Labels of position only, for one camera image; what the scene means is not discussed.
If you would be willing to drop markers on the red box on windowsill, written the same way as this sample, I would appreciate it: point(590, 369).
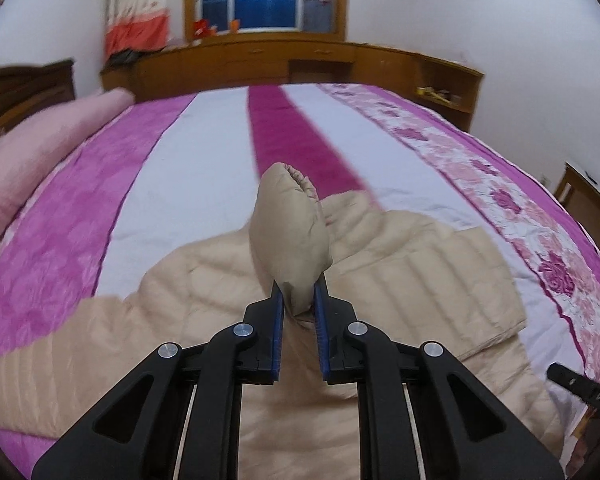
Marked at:
point(202, 29)

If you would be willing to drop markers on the floral curtain with orange hem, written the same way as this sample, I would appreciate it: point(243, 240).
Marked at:
point(137, 10)

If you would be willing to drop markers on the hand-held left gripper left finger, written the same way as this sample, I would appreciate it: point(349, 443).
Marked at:
point(277, 330)

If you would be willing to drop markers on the pink pillow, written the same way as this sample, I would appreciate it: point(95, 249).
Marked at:
point(35, 155)

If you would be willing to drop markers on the wooden chair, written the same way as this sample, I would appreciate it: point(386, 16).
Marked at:
point(590, 200)

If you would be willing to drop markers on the dark wooden headboard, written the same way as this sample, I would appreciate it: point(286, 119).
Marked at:
point(20, 95)

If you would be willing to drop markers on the long wooden cabinet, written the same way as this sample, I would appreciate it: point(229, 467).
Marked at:
point(260, 60)

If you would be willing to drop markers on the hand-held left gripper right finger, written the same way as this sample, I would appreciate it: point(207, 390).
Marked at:
point(321, 330)

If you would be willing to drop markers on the dark clothes on cabinet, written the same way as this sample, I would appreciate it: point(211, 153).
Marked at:
point(130, 56)

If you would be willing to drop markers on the small yellow shelf clutter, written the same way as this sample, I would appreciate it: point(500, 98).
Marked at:
point(437, 95)

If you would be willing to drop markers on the pink striped floral bedspread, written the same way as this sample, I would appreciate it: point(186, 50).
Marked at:
point(190, 160)

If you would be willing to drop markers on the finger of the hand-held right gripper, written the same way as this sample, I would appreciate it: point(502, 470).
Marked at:
point(580, 385)

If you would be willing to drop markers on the beige puffer jacket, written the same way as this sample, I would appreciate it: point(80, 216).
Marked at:
point(410, 280)

